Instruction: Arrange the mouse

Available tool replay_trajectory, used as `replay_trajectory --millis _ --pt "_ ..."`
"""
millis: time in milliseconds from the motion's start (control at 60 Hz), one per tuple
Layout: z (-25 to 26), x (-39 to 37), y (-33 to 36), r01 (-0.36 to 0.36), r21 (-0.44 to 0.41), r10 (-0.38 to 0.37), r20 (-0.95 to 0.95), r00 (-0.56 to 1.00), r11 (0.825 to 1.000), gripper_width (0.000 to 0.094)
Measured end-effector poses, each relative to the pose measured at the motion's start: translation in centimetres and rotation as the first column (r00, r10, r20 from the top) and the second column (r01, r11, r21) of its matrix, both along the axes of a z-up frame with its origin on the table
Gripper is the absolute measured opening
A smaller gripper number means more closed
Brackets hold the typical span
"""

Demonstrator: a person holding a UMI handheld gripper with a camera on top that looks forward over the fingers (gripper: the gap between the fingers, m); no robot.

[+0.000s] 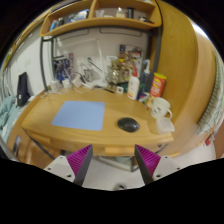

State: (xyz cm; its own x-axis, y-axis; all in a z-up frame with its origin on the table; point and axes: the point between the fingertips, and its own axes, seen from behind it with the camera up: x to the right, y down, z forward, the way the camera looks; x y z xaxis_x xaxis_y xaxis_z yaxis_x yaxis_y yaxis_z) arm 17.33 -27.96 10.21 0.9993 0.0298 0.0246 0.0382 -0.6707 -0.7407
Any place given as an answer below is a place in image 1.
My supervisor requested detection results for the white printed mug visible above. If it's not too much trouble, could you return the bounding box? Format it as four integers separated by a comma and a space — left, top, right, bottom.
150, 96, 174, 120

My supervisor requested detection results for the blue spray bottle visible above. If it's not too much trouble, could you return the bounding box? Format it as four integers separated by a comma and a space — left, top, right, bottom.
140, 59, 152, 93

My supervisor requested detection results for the white lotion pump bottle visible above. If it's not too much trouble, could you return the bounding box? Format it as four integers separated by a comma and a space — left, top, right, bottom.
126, 68, 141, 101

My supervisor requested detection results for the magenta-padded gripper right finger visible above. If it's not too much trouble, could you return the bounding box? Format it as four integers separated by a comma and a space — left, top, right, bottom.
134, 143, 183, 186

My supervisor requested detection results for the blue model kit box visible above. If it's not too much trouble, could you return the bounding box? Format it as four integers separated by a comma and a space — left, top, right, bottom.
52, 54, 76, 83

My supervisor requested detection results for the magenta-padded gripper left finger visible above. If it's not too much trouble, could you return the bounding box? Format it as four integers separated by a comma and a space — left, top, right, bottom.
43, 143, 94, 187

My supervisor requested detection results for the wooden shelf unit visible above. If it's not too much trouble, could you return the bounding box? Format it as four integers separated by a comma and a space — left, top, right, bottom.
39, 0, 163, 38

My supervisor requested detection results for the red yellow chips can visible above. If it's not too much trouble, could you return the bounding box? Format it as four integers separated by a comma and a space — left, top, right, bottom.
149, 72, 168, 99

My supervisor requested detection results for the teal blanket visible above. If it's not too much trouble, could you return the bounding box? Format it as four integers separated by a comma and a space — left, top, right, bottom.
0, 95, 21, 141

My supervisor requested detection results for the clear plastic food container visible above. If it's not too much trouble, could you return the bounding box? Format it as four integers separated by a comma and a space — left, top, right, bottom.
155, 116, 176, 135

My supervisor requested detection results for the gold robot model figure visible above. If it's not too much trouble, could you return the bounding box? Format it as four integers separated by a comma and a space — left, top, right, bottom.
106, 58, 131, 86

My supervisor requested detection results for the black bag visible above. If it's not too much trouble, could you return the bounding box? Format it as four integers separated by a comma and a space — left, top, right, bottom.
15, 71, 32, 108

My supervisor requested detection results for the light blue mouse pad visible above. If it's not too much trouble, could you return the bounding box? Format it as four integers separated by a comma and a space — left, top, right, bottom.
50, 100, 106, 132

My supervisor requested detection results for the black computer mouse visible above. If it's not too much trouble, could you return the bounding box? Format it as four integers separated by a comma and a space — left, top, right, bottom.
117, 117, 141, 133

